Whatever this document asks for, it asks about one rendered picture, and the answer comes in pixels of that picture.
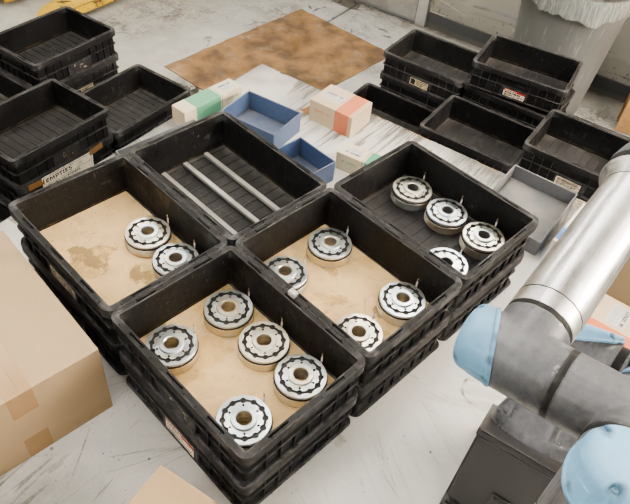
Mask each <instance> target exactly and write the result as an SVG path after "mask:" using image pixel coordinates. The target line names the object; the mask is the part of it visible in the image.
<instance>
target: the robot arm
mask: <svg viewBox="0 0 630 504"><path fill-rule="evenodd" d="M598 183H599V187H598V189H597V190H596V191H595V192H594V194H593V195H592V196H591V198H590V199H589V200H588V201H587V203H586V204H585V205H584V207H583V208H582V209H581V211H580V212H579V213H578V214H577V216H576V217H575V218H574V220H573V221H572V222H571V223H570V225H569V226H568V227H567V229H566V230H565V231H564V232H563V234H562V235H561V236H560V238H559V239H558V240H557V242H556V243H555V244H554V245H553V247H552V248H551V249H550V251H549V252H548V253H547V254H546V256H545V257H544V258H543V260H542V261H541V262H540V263H539V265H538V266H537V267H536V269H535V270H534V271H533V272H532V274H531V275H530V276H529V278H528V279H527V280H526V282H525V283H524V284H523V285H522V287H521V288H520V289H519V291H518V292H517V293H516V294H515V296H514V297H513V298H512V300H511V301H510V302H509V304H508V305H507V306H506V308H505V309H504V310H503V311H501V310H502V309H501V308H499V307H497V308H495V307H493V306H491V305H489V304H482V305H480V306H479V307H478V308H476V309H474V310H473V311H472V313H471V314H470V315H469V316H468V318H467V319H466V321H465V322H464V324H463V326H462V327H461V329H460V331H459V333H458V336H457V338H456V341H455V344H454V348H453V359H454V362H455V364H456V365H457V366H458V367H459V368H461V369H462V370H464V371H465V372H466V373H467V374H469V375H470V376H472V377H473V378H475V379H476V380H478V381H479V382H481V383H482V384H483V385H484V386H486V387H488V386H489V387H491V388H492V389H494V390H496V391H498V392H499V393H501V394H503V395H504V396H506V398H505V399H504V400H503V401H502V402H501V403H500V404H499V405H498V406H497V407H496V408H495V410H494V412H493V414H492V416H491V419H492V421H493V422H494V423H495V424H496V425H497V426H498V427H499V428H501V429H502V430H503V431H504V432H506V433H507V434H508V435H510V436H511V437H513V438H514V439H516V440H517V441H519V442H520V443H522V444H524V445H525V446H527V447H529V448H530V449H532V450H534V451H536V452H538V453H540V454H542V455H544V456H546V457H548V458H550V459H552V460H555V461H557V462H560V463H563V464H562V466H561V467H560V469H559V470H558V472H557V473H556V475H555V476H554V477H553V479H552V480H551V482H550V483H549V484H548V486H547V487H546V489H545V490H544V491H543V493H542V494H541V496H540V497H539V498H538V500H537V501H536V503H535V504H630V349H628V348H626V347H624V346H623V345H625V337H623V336H620V335H617V334H615V333H612V332H609V331H606V330H604V329H601V328H598V327H595V326H592V325H589V324H586V322H587V321H588V319H589V318H590V316H591V315H592V313H593V312H594V310H595V309H596V307H597V306H598V304H599V303H600V301H601V300H602V298H603V297H604V295H605V294H606V292H607V291H608V289H609V288H610V286H611V285H612V283H613V282H614V280H615V279H616V277H617V276H618V275H619V273H620V272H621V270H622V269H623V267H624V266H625V264H626V263H627V261H628V260H629V258H630V142H629V143H627V144H626V145H625V146H623V147H622V148H621V149H619V150H618V151H617V152H616V153H615V154H614V155H613V156H612V157H611V158H610V160H609V161H608V162H607V163H606V165H605V166H604V167H603V169H602V170H601V172H600V175H599V181H598Z"/></svg>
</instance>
